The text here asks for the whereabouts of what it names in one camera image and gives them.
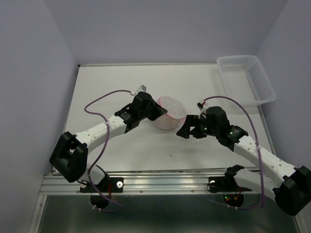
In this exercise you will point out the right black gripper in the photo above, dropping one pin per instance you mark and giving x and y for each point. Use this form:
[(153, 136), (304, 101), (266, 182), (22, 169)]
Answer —
[(191, 121)]

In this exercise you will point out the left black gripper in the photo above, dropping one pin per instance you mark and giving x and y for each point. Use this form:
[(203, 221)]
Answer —
[(158, 110)]

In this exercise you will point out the white mesh laundry bag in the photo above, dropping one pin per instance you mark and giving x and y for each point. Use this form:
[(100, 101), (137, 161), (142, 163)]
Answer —
[(176, 113)]

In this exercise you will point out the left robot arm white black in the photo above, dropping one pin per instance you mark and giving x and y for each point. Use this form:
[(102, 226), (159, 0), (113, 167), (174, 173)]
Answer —
[(70, 155)]

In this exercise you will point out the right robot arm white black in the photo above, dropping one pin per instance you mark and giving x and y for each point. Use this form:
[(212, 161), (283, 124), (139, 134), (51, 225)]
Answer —
[(289, 186)]

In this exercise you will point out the white plastic basket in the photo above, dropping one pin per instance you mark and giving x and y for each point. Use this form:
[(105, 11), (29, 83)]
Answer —
[(245, 80)]

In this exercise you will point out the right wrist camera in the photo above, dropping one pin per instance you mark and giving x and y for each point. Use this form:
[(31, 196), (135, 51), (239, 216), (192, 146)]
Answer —
[(202, 105)]

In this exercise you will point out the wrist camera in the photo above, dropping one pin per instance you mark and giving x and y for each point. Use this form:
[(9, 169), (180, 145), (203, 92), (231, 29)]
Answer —
[(202, 105), (142, 88)]

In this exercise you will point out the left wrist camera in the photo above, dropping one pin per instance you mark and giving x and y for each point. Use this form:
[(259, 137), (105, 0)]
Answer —
[(142, 88)]

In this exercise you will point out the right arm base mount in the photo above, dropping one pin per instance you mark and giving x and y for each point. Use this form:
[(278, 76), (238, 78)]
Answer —
[(223, 183)]

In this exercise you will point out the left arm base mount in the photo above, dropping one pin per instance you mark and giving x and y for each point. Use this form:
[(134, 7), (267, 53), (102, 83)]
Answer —
[(107, 185)]

